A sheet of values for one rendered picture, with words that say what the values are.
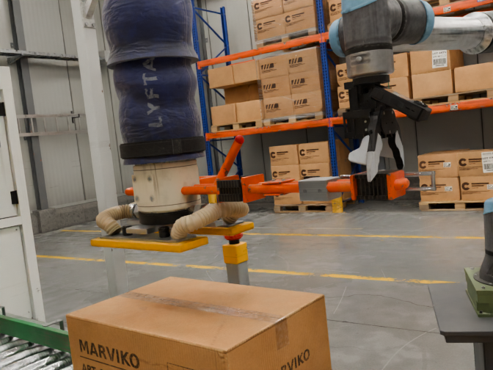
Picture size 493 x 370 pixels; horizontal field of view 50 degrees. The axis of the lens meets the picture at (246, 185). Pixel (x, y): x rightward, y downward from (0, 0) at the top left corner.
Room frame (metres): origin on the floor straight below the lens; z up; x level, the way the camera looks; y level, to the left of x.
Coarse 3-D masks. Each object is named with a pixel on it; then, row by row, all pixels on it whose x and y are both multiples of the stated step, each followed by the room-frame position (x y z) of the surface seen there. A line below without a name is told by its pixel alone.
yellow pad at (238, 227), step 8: (224, 224) 1.39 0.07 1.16; (232, 224) 1.38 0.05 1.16; (240, 224) 1.39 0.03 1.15; (248, 224) 1.40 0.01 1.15; (192, 232) 1.42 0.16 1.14; (200, 232) 1.41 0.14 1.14; (208, 232) 1.39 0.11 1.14; (216, 232) 1.37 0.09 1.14; (224, 232) 1.35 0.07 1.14; (232, 232) 1.34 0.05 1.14; (240, 232) 1.37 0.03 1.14
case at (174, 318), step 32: (160, 288) 1.60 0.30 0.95; (192, 288) 1.56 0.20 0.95; (224, 288) 1.52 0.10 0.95; (256, 288) 1.48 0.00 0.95; (96, 320) 1.34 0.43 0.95; (128, 320) 1.31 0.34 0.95; (160, 320) 1.29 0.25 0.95; (192, 320) 1.26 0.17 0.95; (224, 320) 1.24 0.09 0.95; (256, 320) 1.21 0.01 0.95; (288, 320) 1.22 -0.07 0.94; (320, 320) 1.33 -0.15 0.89; (96, 352) 1.35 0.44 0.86; (128, 352) 1.26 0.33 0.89; (160, 352) 1.18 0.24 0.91; (192, 352) 1.11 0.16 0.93; (224, 352) 1.05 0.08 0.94; (256, 352) 1.12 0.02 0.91; (288, 352) 1.21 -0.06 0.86; (320, 352) 1.32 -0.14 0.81
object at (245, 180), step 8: (232, 176) 1.28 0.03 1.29; (240, 176) 1.30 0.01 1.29; (248, 176) 1.21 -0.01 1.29; (256, 176) 1.23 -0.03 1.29; (216, 184) 1.23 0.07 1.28; (224, 184) 1.22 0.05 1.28; (232, 184) 1.21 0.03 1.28; (240, 184) 1.20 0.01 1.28; (248, 184) 1.21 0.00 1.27; (224, 192) 1.23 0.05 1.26; (232, 192) 1.22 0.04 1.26; (240, 192) 1.20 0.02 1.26; (248, 192) 1.21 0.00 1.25; (224, 200) 1.22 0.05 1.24; (232, 200) 1.21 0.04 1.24; (240, 200) 1.19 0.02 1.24; (248, 200) 1.20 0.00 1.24
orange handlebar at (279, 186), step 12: (204, 180) 1.57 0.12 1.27; (276, 180) 1.20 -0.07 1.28; (288, 180) 1.17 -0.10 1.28; (348, 180) 1.09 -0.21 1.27; (396, 180) 1.00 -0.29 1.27; (408, 180) 1.01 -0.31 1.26; (132, 192) 1.45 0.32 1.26; (192, 192) 1.31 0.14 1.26; (204, 192) 1.29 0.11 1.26; (216, 192) 1.26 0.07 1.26; (252, 192) 1.20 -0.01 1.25; (264, 192) 1.18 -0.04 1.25; (276, 192) 1.16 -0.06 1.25; (288, 192) 1.14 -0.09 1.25
